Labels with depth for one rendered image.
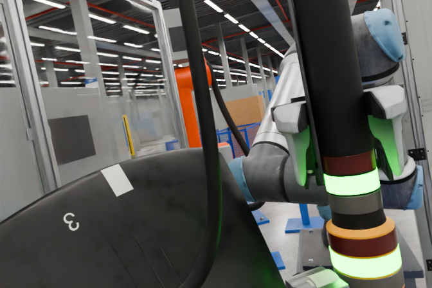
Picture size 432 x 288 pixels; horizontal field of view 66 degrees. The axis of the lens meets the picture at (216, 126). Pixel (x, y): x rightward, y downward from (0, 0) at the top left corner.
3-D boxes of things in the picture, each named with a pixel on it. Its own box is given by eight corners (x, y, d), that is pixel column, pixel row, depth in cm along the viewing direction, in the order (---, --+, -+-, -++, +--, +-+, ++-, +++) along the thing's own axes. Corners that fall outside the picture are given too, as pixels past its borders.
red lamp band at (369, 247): (357, 265, 20) (354, 245, 20) (316, 241, 24) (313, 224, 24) (414, 243, 21) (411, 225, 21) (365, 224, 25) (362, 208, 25)
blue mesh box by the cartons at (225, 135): (215, 179, 695) (206, 134, 690) (233, 166, 811) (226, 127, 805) (255, 175, 662) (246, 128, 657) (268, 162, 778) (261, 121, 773)
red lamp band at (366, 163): (344, 178, 20) (341, 159, 20) (314, 171, 23) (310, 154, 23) (388, 165, 21) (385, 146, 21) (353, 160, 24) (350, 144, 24)
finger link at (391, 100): (461, 192, 17) (392, 160, 26) (443, 79, 17) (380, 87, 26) (396, 200, 18) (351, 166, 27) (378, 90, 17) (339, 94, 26)
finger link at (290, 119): (314, 207, 19) (338, 168, 27) (296, 105, 19) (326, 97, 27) (263, 208, 21) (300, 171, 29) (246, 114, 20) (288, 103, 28)
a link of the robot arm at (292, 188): (306, 205, 56) (297, 141, 55) (379, 208, 49) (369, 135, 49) (288, 222, 49) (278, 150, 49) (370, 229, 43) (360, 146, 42)
